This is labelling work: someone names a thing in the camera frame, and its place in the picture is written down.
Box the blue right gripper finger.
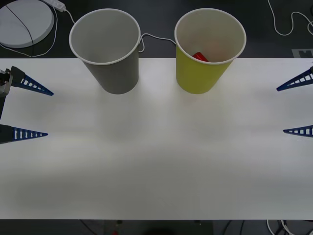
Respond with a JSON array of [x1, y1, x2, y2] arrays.
[[276, 66, 313, 92], [283, 124, 313, 138]]

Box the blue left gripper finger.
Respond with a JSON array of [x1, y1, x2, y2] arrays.
[[10, 66, 54, 96], [0, 124, 49, 145]]

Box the red can with gold top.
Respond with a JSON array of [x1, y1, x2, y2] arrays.
[[192, 51, 209, 62]]

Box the white round disc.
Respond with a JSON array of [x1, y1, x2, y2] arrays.
[[0, 0, 55, 48]]

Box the white power strip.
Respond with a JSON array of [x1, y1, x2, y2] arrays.
[[44, 0, 67, 12]]

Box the grey plastic bin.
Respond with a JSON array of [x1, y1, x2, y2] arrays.
[[68, 8, 141, 95]]

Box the yellow-green plastic bin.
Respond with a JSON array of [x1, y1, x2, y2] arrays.
[[174, 8, 247, 95]]

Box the thin black cable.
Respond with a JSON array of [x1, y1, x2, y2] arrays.
[[5, 4, 35, 58]]

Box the long white cable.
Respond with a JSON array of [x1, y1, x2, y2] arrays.
[[267, 0, 313, 37]]

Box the thin white cable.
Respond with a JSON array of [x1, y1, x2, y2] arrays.
[[0, 4, 59, 58]]

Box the white cable bundle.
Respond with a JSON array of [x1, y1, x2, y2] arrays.
[[266, 219, 298, 235]]

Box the white power strip cable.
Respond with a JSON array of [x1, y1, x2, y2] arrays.
[[63, 8, 177, 53]]

